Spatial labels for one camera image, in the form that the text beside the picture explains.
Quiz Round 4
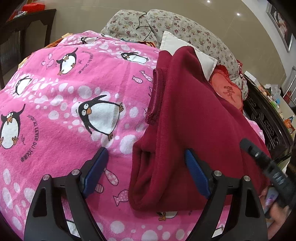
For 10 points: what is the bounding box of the pink penguin printed blanket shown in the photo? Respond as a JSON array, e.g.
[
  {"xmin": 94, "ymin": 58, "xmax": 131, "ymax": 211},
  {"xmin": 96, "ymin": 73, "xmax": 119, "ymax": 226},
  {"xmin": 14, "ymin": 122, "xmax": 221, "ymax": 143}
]
[{"xmin": 0, "ymin": 30, "xmax": 266, "ymax": 241}]

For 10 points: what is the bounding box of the red embroidered cushion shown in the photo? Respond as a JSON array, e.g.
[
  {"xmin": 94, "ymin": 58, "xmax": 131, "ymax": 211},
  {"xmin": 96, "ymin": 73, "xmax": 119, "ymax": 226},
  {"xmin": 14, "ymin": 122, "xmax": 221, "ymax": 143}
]
[{"xmin": 209, "ymin": 65, "xmax": 244, "ymax": 112}]

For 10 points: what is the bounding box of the black cable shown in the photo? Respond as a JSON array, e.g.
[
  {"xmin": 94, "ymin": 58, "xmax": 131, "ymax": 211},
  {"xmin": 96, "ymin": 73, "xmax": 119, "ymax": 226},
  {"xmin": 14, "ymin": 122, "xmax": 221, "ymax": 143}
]
[{"xmin": 136, "ymin": 11, "xmax": 153, "ymax": 43}]

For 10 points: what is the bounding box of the dark carved wooden furniture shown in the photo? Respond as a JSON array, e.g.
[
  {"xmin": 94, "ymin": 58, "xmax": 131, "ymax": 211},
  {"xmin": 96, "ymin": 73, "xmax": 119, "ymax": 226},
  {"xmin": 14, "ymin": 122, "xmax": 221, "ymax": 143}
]
[{"xmin": 243, "ymin": 76, "xmax": 294, "ymax": 165}]

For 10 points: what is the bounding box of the person's right hand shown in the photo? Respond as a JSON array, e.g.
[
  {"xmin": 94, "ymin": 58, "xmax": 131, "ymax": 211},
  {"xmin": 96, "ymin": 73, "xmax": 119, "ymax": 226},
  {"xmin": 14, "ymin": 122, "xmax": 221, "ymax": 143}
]
[{"xmin": 262, "ymin": 188, "xmax": 292, "ymax": 232}]

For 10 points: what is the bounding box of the orange cloth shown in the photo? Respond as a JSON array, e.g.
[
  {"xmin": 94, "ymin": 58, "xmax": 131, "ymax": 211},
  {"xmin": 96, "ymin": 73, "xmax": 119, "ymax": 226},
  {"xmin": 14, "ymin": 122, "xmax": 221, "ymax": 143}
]
[{"xmin": 45, "ymin": 34, "xmax": 70, "ymax": 48}]

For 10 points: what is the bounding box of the clear plastic bag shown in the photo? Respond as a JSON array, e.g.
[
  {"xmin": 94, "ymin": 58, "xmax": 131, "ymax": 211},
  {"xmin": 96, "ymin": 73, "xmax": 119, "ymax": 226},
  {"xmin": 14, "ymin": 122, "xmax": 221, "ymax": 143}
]
[{"xmin": 264, "ymin": 83, "xmax": 282, "ymax": 98}]

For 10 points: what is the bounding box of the grey floral pillow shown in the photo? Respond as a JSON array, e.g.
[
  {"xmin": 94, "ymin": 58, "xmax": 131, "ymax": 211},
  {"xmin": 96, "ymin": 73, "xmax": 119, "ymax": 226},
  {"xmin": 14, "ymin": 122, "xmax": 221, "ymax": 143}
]
[{"xmin": 100, "ymin": 9, "xmax": 249, "ymax": 98}]

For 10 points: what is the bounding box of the red box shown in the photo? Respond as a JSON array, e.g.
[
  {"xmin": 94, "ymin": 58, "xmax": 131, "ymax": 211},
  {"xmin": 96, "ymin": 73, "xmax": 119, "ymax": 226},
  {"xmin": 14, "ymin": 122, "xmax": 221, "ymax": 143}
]
[{"xmin": 22, "ymin": 0, "xmax": 45, "ymax": 12}]

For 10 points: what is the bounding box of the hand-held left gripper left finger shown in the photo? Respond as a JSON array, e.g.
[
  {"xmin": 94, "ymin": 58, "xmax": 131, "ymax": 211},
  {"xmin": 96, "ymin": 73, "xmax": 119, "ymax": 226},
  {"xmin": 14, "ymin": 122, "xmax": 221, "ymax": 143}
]
[{"xmin": 24, "ymin": 147, "xmax": 109, "ymax": 241}]

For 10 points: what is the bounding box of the white pillow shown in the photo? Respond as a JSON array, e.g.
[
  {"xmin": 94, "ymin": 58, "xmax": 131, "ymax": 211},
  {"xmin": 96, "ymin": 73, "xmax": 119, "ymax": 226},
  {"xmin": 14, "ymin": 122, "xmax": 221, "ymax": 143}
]
[{"xmin": 159, "ymin": 31, "xmax": 218, "ymax": 79}]

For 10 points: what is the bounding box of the dark wooden side table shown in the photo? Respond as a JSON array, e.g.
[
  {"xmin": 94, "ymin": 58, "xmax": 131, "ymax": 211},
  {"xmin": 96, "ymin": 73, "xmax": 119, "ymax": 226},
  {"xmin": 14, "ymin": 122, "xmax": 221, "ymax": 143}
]
[{"xmin": 0, "ymin": 9, "xmax": 57, "ymax": 90}]

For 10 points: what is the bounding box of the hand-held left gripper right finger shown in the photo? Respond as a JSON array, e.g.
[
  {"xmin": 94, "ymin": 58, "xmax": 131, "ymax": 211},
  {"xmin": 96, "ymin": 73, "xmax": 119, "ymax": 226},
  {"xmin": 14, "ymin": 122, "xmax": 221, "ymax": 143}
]
[{"xmin": 184, "ymin": 149, "xmax": 269, "ymax": 241}]

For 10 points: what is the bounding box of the dark red fleece garment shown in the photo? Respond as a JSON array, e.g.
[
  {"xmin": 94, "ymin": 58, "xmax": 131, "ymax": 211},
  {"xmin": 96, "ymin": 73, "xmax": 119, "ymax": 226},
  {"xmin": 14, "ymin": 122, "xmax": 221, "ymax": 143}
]
[{"xmin": 128, "ymin": 46, "xmax": 272, "ymax": 212}]

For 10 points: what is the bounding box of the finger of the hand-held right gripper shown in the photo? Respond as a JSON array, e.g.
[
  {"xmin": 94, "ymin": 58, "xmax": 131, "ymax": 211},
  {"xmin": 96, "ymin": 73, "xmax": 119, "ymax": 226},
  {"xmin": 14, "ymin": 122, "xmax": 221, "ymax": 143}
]
[{"xmin": 240, "ymin": 138, "xmax": 271, "ymax": 168}]

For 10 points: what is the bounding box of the framed wall picture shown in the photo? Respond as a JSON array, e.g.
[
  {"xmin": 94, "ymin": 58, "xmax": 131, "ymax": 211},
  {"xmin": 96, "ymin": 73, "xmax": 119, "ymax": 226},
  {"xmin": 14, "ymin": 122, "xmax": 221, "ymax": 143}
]
[{"xmin": 266, "ymin": 2, "xmax": 295, "ymax": 52}]

